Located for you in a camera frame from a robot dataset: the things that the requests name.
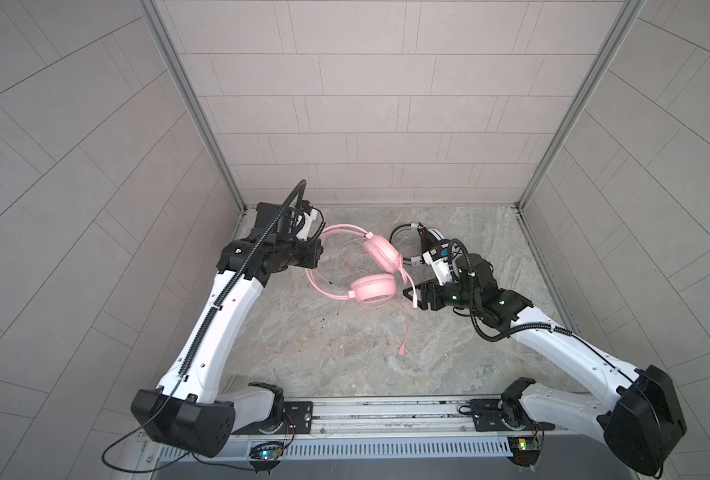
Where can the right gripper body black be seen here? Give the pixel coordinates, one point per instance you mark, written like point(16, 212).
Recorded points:
point(450, 295)

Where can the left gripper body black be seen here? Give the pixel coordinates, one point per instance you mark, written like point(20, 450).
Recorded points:
point(290, 252)

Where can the pink headphones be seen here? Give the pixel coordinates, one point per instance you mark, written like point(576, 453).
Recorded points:
point(371, 265)

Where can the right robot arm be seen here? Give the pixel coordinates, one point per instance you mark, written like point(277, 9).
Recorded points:
point(635, 412)

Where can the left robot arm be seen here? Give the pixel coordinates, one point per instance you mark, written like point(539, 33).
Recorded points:
point(196, 373)

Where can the right controller circuit board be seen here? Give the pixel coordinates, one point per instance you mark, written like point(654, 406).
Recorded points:
point(526, 451)

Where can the controller circuit board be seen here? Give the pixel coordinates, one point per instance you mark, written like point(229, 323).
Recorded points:
point(267, 452)
point(526, 451)

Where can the left controller circuit board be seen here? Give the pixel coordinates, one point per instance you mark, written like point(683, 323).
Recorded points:
point(267, 452)

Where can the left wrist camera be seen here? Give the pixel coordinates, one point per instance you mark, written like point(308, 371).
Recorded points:
point(313, 223)

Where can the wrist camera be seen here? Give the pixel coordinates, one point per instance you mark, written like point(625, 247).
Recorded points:
point(313, 223)
point(440, 258)

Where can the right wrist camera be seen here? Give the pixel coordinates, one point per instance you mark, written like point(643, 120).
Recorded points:
point(440, 258)

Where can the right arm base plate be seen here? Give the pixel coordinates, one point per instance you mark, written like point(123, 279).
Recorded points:
point(497, 415)

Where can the white slotted cable duct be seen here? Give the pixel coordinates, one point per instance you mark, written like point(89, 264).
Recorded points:
point(400, 448)

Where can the aluminium mounting rail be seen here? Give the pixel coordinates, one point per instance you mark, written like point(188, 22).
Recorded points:
point(385, 414)

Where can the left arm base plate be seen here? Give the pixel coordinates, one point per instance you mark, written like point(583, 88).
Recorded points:
point(292, 413)

